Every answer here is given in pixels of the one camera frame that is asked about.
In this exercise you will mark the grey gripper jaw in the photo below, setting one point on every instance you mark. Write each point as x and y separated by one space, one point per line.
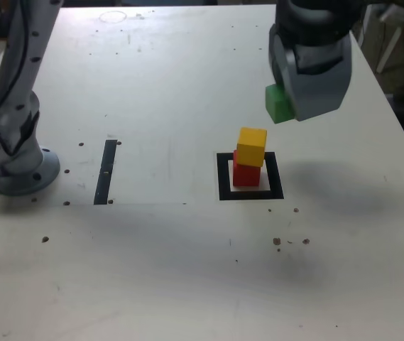
278 57
319 92

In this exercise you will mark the green cube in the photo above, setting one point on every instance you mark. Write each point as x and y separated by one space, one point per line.
276 104

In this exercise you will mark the yellow cube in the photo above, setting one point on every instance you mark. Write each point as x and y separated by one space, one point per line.
251 149

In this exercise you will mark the red cube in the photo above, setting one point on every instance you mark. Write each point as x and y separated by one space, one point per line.
246 175

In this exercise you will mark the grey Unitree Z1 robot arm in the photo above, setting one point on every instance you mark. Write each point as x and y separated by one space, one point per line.
17 71

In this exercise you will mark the black tape square outline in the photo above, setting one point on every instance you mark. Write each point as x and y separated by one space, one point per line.
223 181

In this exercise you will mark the white slanted board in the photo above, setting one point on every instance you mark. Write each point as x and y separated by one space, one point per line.
388 49

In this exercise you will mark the black tape strip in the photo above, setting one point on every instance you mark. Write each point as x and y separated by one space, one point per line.
105 170

